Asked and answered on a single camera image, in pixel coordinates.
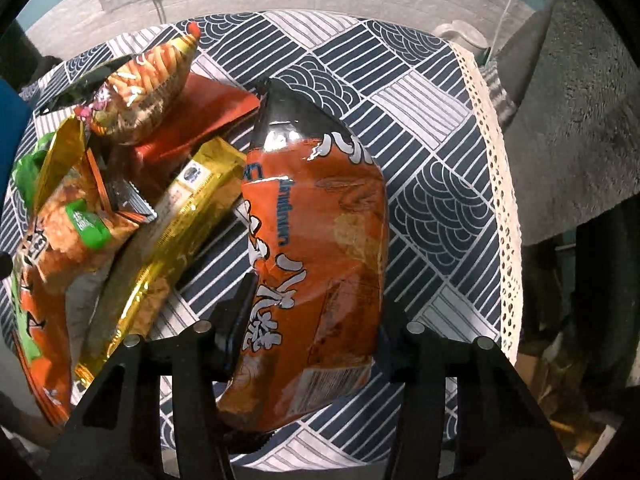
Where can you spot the red snack packet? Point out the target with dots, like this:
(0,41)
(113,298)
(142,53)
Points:
(204,108)

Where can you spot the gold foil snack bag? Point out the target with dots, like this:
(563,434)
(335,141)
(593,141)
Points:
(141,278)

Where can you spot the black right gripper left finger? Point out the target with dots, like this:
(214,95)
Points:
(114,433)

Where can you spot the white electric kettle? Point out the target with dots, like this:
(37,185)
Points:
(463,34)

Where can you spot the black yellow snack bag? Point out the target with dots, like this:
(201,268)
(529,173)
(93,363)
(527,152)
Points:
(84,87)

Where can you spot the orange green rice cracker bag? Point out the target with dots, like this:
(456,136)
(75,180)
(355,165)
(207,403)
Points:
(78,221)

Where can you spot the large orange chip bag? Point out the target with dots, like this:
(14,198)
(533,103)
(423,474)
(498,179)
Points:
(318,242)

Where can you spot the grey fabric chair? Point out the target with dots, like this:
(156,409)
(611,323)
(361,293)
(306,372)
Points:
(566,91)

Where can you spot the blue cardboard box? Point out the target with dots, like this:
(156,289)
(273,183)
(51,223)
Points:
(14,117)

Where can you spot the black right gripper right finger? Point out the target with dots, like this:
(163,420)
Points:
(502,432)

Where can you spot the navy white patterned tablecloth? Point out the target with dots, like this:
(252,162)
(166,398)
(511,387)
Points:
(419,106)

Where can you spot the orange stick snack bag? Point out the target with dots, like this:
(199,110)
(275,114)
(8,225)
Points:
(135,98)

